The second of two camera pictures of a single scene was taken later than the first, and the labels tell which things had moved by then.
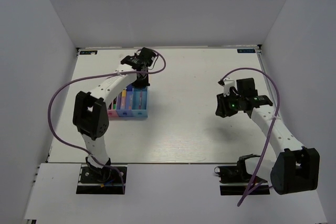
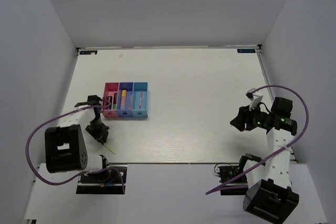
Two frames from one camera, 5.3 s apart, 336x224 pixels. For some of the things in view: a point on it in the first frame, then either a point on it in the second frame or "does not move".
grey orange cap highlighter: x=130 y=102 does not move
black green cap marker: x=114 y=103 does not move
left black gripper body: x=142 y=82 → x=97 y=129
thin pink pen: x=140 y=99 does not move
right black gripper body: x=230 y=105 → x=259 y=118
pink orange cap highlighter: x=123 y=99 does not move
